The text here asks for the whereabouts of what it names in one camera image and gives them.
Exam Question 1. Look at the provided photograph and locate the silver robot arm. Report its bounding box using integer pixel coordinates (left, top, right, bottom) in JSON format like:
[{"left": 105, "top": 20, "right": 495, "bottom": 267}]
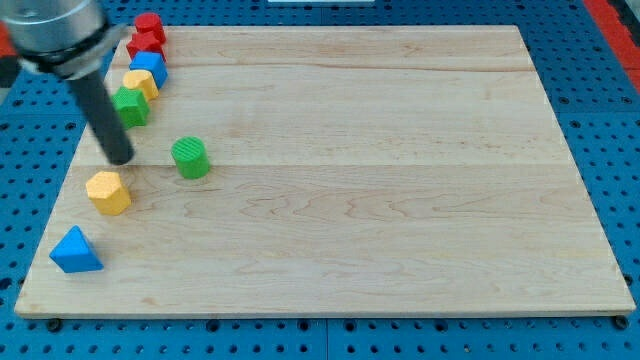
[{"left": 1, "top": 0, "right": 134, "bottom": 165}]

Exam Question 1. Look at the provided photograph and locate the blue cube block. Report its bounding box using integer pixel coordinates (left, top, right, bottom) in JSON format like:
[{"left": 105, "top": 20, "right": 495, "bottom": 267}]
[{"left": 129, "top": 51, "right": 168, "bottom": 89}]

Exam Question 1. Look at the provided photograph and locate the red star block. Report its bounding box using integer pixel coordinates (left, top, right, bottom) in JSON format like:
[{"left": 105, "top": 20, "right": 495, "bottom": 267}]
[{"left": 126, "top": 32, "right": 166, "bottom": 60}]

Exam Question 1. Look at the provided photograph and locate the blue triangle block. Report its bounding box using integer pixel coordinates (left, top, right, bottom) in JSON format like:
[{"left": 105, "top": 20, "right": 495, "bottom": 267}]
[{"left": 49, "top": 225, "right": 104, "bottom": 273}]

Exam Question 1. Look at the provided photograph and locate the green cylinder block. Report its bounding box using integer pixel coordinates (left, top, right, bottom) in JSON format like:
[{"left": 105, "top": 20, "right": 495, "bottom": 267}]
[{"left": 171, "top": 136, "right": 210, "bottom": 179}]

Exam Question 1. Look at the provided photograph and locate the green star block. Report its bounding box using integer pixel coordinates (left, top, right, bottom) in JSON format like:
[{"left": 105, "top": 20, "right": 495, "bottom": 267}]
[{"left": 112, "top": 86, "right": 150, "bottom": 129}]

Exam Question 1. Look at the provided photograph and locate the yellow rounded block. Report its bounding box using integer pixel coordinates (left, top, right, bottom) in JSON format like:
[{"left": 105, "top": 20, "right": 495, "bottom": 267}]
[{"left": 122, "top": 69, "right": 159, "bottom": 100}]

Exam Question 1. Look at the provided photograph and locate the wooden board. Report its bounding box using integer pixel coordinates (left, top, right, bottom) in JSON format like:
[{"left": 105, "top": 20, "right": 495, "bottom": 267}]
[{"left": 15, "top": 25, "right": 636, "bottom": 319}]

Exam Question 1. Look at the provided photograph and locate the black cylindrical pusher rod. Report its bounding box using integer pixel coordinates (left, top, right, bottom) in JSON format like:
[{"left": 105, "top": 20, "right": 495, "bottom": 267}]
[{"left": 67, "top": 71, "right": 134, "bottom": 165}]

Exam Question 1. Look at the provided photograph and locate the red cylinder block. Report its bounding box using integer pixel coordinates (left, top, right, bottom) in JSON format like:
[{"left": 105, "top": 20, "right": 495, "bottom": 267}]
[{"left": 134, "top": 12, "right": 166, "bottom": 44}]

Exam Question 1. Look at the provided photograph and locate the yellow hexagon block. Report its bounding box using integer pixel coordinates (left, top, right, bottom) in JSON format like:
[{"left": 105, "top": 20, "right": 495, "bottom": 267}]
[{"left": 85, "top": 171, "right": 132, "bottom": 216}]

